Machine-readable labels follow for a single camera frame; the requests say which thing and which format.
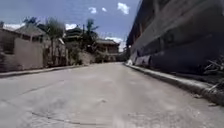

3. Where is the brown house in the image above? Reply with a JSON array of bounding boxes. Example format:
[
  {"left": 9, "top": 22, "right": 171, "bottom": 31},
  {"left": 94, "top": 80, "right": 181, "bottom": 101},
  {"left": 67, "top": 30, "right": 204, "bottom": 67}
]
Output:
[{"left": 95, "top": 38, "right": 121, "bottom": 63}]

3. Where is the grey concrete road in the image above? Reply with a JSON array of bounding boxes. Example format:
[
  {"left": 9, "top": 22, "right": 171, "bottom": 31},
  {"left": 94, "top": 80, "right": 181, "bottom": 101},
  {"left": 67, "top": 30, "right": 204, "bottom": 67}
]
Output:
[{"left": 0, "top": 61, "right": 224, "bottom": 128}]

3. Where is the palm tree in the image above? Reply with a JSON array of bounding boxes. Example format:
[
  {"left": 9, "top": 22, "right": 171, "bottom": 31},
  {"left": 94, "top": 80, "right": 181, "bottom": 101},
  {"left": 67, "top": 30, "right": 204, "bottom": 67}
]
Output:
[{"left": 80, "top": 17, "right": 100, "bottom": 55}]

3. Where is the house with tiered roof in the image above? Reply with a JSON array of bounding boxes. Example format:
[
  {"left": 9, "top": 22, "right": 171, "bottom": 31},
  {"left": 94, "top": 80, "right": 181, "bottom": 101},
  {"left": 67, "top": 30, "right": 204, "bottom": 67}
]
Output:
[{"left": 64, "top": 25, "right": 85, "bottom": 44}]

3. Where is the raised concrete kerb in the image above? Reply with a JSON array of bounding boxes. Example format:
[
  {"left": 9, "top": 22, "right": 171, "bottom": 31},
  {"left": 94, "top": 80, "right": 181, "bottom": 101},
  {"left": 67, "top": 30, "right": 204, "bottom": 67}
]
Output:
[{"left": 122, "top": 62, "right": 224, "bottom": 107}]

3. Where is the clump of trees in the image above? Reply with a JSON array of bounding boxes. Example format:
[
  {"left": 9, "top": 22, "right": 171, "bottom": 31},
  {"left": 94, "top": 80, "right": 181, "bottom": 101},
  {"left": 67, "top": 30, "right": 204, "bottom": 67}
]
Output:
[{"left": 22, "top": 16, "right": 69, "bottom": 67}]

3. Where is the long dark building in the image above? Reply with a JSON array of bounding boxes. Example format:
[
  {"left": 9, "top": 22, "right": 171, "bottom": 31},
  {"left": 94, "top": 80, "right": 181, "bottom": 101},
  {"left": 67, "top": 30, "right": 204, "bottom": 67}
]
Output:
[{"left": 125, "top": 0, "right": 224, "bottom": 76}]

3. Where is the grey kerb strip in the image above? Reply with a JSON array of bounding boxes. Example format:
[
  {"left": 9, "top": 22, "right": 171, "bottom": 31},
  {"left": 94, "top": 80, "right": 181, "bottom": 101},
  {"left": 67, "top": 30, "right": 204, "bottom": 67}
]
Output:
[{"left": 0, "top": 63, "right": 88, "bottom": 80}]

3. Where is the house with grey roof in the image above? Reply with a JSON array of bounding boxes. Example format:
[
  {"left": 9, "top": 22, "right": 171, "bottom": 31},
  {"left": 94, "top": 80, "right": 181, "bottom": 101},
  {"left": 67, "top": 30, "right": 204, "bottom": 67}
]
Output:
[{"left": 0, "top": 23, "right": 48, "bottom": 55}]

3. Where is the pile of dry branches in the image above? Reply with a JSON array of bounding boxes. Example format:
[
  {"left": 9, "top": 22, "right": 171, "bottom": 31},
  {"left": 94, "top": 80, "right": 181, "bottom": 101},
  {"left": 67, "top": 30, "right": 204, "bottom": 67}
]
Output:
[{"left": 202, "top": 54, "right": 224, "bottom": 93}]

